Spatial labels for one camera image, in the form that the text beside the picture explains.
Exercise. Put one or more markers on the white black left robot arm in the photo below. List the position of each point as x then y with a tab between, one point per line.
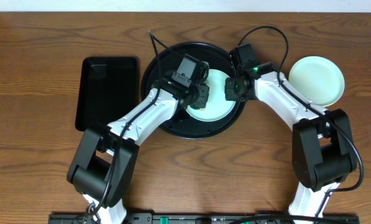
104	161

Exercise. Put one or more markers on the black round tray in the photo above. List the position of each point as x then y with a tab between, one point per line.
182	124

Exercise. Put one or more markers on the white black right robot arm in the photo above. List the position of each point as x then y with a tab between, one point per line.
323	152

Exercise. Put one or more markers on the black rectangular tray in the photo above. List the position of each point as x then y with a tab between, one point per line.
109	89

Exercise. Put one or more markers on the light blue plate top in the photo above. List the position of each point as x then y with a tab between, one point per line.
217	107

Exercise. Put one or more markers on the light blue plate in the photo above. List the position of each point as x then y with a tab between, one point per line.
319	79
217	107

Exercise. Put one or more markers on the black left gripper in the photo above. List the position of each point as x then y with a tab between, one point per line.
201	96

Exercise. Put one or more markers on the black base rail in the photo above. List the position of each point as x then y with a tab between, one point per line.
140	218

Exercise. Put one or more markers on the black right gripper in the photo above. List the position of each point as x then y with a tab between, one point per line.
229	94

